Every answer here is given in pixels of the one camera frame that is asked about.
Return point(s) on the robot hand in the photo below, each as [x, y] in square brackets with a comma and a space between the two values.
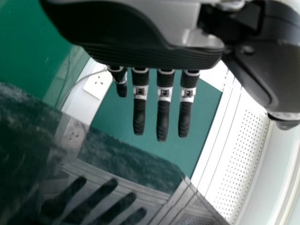
[140, 30]

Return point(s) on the white socket strip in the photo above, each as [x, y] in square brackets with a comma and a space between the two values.
[97, 84]

